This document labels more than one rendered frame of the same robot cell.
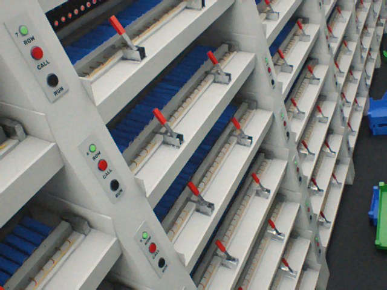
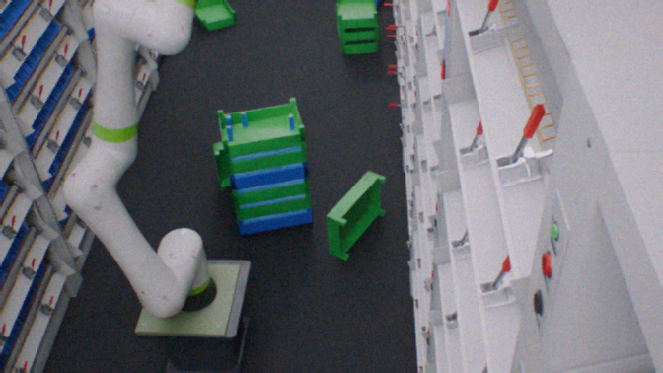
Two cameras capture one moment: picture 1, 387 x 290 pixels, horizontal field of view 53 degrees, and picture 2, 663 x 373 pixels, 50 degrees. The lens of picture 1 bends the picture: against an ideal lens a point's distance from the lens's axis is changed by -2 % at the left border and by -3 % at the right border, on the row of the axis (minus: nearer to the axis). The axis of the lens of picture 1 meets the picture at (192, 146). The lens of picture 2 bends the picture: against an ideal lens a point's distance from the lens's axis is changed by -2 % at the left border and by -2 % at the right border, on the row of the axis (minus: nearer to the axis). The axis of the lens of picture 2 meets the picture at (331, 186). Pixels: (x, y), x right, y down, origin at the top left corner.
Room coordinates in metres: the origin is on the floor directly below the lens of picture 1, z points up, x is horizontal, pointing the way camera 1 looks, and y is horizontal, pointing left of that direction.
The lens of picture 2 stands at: (1.82, -1.08, 2.03)
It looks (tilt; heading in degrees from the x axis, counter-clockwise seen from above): 41 degrees down; 144
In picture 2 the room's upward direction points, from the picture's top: 4 degrees counter-clockwise
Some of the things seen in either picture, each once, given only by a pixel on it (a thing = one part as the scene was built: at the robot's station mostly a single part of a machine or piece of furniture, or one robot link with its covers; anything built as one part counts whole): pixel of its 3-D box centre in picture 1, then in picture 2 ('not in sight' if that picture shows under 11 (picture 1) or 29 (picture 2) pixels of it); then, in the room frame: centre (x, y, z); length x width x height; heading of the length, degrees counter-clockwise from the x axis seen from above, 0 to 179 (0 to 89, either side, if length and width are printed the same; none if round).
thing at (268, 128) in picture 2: not in sight; (260, 126); (-0.11, -0.01, 0.44); 0.30 x 0.20 x 0.08; 64
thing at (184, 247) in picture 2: not in sight; (184, 263); (0.32, -0.58, 0.45); 0.16 x 0.13 x 0.19; 130
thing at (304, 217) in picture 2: not in sight; (271, 205); (-0.11, -0.01, 0.04); 0.30 x 0.20 x 0.08; 64
